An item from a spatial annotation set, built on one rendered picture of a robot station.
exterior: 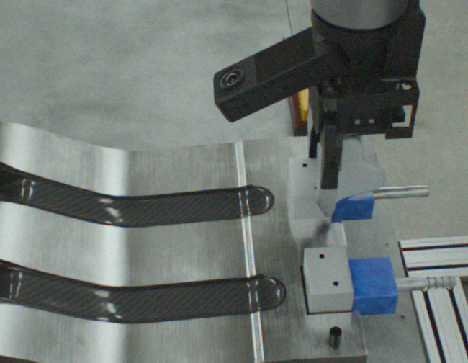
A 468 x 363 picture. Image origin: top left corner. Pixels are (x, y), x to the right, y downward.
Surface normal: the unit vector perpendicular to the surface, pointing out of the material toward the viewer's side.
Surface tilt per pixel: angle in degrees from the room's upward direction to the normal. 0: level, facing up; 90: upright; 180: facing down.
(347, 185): 79
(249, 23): 0
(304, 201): 90
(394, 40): 90
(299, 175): 1
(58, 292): 28
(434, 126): 0
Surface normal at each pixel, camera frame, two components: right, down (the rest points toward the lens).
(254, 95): 0.05, 0.69
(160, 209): -0.06, -0.56
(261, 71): -0.49, -0.61
